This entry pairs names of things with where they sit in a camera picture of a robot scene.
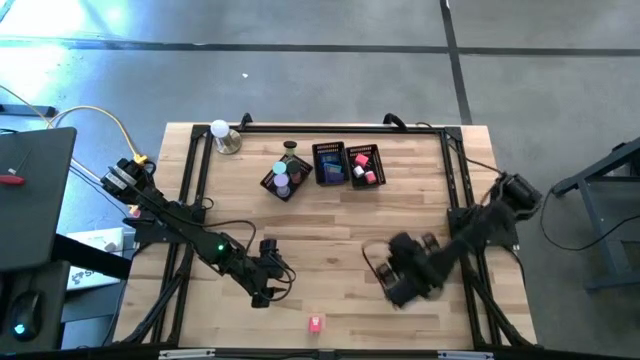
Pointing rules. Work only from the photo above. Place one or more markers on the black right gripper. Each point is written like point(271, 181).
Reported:
point(420, 262)

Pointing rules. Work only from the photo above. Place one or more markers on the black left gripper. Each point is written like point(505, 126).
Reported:
point(257, 275)

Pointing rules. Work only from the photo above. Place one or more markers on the purple hourglass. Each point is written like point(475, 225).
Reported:
point(281, 180)

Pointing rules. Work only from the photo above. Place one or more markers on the mint green hourglass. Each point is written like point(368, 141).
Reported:
point(279, 167)

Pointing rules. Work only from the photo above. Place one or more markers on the red power adapter silver prongs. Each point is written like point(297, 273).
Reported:
point(370, 177)

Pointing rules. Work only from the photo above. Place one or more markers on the small blue box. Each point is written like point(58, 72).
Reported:
point(328, 159)

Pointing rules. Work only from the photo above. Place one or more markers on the pink red power adapter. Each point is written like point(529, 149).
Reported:
point(361, 160)

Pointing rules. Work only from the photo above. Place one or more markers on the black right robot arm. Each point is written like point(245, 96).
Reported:
point(480, 225)

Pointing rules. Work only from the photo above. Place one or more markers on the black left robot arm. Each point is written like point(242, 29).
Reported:
point(175, 220)

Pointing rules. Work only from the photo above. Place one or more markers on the red power adapter white mark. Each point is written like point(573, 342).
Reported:
point(314, 325)

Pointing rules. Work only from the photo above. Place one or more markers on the black rig crossbeam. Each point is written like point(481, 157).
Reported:
point(275, 356)

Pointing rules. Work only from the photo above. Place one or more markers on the black plastic mesh basket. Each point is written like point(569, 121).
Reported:
point(377, 160)
point(330, 147)
point(267, 183)

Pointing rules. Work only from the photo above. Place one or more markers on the small red connector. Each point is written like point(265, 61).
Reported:
point(135, 212)

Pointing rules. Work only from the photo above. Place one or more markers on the white light bulb brass base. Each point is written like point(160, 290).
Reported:
point(220, 128)

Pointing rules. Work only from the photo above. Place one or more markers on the black table clamp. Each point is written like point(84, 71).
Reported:
point(246, 120)
point(395, 120)

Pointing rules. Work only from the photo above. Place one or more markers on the black desk crossbar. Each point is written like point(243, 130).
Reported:
point(90, 257)

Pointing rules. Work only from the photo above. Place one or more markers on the white printed carton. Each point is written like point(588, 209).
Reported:
point(85, 239)

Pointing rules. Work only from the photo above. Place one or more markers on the blue grey metal stand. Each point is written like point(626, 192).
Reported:
point(575, 179)

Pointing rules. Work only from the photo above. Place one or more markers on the black mouse desk surface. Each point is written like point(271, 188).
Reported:
point(55, 320)

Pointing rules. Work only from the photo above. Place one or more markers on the dark grey desk panel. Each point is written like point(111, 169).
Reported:
point(35, 225)

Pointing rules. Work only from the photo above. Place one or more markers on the black computer mouse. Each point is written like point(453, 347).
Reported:
point(25, 307)

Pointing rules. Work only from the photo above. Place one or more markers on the black flat floor bar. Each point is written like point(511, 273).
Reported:
point(30, 111)

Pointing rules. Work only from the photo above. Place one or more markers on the silver metal bracket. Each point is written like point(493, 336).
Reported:
point(465, 354)
point(185, 354)

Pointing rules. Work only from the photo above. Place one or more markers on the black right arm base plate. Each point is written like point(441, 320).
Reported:
point(507, 237)

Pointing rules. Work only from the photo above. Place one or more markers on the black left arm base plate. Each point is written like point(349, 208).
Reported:
point(147, 234)

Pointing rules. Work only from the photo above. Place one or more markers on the black aluminium table frame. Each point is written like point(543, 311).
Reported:
point(325, 129)

